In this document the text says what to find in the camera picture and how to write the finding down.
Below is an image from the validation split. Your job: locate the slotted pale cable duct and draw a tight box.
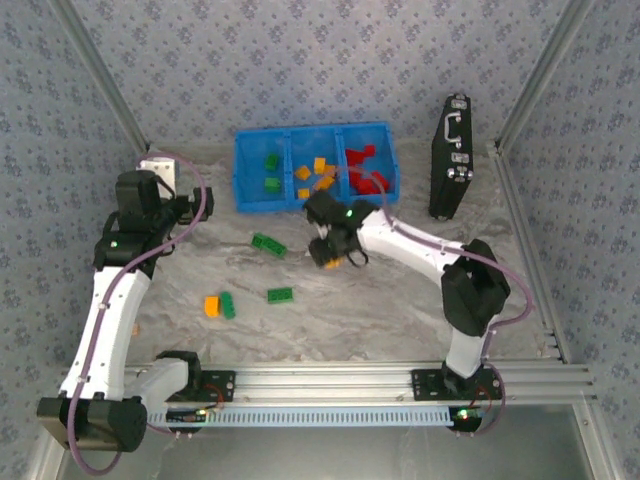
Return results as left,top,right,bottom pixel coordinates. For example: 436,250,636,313
144,405,456,429

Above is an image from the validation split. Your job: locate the right aluminium side rail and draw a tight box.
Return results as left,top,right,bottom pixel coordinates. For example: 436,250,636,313
487,142,571,364

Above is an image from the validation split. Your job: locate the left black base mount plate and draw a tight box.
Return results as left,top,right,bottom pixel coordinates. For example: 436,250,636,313
197,369,237,403

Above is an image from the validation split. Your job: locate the long green lego brick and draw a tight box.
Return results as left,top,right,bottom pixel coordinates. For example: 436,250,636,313
250,232,289,259

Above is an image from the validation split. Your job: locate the black briefcase with metal clasps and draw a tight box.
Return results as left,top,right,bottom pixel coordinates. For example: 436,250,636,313
428,93,475,221

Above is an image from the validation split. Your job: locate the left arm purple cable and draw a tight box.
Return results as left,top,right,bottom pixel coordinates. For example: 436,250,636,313
64,152,209,476

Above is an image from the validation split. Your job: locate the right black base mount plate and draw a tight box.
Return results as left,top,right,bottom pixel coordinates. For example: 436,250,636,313
410,368,504,401

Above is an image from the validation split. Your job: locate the left aluminium frame post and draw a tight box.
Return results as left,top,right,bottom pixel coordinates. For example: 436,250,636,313
49,0,151,154

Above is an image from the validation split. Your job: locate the right circuit board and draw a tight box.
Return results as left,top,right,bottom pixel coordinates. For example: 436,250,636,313
448,405,484,431

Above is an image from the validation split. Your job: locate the circuit board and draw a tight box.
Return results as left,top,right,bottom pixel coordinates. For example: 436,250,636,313
448,405,484,431
166,407,209,424

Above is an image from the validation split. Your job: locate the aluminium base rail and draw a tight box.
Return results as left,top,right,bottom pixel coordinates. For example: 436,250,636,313
119,363,599,404

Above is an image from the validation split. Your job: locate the blue three-compartment bin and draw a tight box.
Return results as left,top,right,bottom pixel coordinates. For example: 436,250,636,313
233,121,401,214

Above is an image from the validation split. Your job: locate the aluminium frame post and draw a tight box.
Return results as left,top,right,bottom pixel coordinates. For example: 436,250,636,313
49,0,151,154
497,0,596,154

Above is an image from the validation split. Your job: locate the right aluminium frame post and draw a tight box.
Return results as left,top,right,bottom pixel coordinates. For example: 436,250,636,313
497,0,596,154

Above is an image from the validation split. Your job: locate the left circuit board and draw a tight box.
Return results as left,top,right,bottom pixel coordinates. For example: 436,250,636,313
166,407,209,424

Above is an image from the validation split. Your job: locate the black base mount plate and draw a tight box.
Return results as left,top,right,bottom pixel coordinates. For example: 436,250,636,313
197,369,237,403
410,368,504,401

